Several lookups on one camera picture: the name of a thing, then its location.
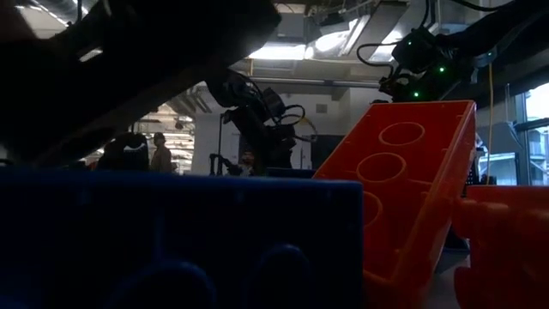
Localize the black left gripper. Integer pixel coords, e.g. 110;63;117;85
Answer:
222;89;297;171

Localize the ceiling light panel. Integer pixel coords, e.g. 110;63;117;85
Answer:
247;44;308;62

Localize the dark rounded chair back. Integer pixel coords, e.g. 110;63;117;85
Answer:
96;131;150;173

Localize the large orange block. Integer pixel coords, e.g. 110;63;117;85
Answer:
452;184;549;309
312;100;478;309

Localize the long ceiling pipe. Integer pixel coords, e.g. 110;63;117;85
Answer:
250;76;381;90

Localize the black frame rig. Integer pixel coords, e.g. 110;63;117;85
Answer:
217;113;225;175

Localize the person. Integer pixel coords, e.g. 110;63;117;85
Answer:
149;131;173;173

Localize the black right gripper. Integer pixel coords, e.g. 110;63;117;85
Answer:
379;72;447;103

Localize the large blue block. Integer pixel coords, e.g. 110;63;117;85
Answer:
0;167;365;309

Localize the grey ceiling unit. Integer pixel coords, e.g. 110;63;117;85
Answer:
278;11;307;39

